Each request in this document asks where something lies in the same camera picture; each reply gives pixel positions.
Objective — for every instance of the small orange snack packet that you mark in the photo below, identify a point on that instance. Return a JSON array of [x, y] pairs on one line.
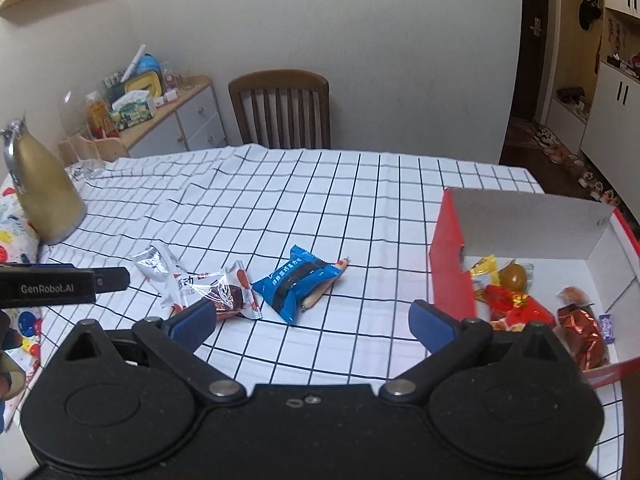
[[574, 296]]

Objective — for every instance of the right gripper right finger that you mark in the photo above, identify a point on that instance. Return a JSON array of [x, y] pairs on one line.
[[430, 326]]

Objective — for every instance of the balloon print bag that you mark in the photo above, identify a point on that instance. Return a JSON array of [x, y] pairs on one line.
[[21, 318]]

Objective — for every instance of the silver white snack bag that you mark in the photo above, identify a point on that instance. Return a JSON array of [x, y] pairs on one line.
[[163, 269]]

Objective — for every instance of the white wall cabinets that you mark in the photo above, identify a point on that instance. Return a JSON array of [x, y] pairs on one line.
[[592, 102]]

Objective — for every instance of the wooden white sideboard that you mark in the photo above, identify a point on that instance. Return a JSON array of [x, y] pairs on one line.
[[190, 123]]

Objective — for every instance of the yellow snack packet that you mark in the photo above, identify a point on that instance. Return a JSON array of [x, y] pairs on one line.
[[484, 273]]

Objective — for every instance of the purple candy packet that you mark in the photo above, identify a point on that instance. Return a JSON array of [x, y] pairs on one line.
[[607, 329]]

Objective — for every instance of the blue cookie packet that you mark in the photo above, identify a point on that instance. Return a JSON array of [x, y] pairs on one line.
[[286, 288]]

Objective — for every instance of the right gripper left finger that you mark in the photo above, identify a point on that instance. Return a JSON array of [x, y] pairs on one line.
[[192, 326]]

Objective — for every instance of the wooden chair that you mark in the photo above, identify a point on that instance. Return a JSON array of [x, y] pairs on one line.
[[282, 109]]

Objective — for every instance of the red cardboard box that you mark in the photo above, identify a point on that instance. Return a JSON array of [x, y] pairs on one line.
[[568, 242]]

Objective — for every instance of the checkered tablecloth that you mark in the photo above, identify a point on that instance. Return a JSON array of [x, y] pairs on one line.
[[253, 205]]

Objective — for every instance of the row of shoes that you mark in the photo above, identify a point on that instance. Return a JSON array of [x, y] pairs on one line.
[[562, 172]]

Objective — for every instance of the tissue box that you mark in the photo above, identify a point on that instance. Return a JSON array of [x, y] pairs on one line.
[[132, 109]]

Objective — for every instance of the red snack bag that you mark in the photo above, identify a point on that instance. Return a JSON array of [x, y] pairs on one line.
[[512, 311]]

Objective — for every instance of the gold thermos jug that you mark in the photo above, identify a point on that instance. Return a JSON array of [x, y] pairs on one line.
[[43, 187]]

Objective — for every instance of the white chocolate cake packet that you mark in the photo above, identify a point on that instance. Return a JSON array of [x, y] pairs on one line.
[[227, 290]]

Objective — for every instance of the yellow blue lunch bag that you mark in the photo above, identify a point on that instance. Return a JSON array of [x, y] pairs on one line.
[[147, 76]]

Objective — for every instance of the brown foil snack bag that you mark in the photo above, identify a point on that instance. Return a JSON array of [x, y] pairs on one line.
[[582, 334]]

